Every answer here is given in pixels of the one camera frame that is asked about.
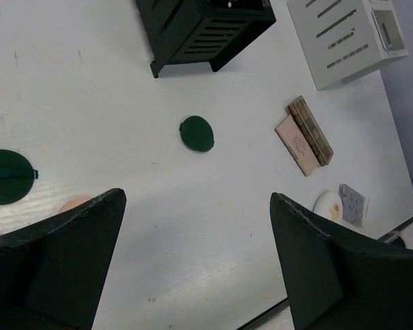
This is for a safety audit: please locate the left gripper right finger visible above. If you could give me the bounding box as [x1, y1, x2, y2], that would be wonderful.
[270, 193, 413, 329]

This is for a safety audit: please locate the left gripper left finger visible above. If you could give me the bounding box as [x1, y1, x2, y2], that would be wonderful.
[0, 188, 127, 329]

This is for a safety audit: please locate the peach round makeup sponge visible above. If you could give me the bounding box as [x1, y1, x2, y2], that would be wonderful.
[58, 196, 91, 214]

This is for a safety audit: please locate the white gold egg bottle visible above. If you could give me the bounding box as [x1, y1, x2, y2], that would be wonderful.
[313, 190, 343, 222]

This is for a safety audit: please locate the grey glitter palette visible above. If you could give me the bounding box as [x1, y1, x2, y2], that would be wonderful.
[338, 184, 369, 229]

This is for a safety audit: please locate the dark green strapped puff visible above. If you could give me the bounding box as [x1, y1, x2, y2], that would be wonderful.
[0, 149, 39, 206]

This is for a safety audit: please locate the pink palette case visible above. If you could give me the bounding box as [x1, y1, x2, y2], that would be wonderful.
[275, 115, 319, 177]

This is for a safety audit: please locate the brown eyeshadow palette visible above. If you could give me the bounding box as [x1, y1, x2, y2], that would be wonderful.
[288, 96, 334, 166]

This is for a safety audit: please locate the dark green powder puff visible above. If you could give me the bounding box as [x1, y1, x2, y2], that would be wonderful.
[179, 115, 215, 153]

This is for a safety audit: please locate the white slotted organizer box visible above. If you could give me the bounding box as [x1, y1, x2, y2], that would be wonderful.
[287, 0, 409, 91]

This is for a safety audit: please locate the black slotted organizer box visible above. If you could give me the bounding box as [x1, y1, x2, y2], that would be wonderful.
[136, 0, 276, 78]

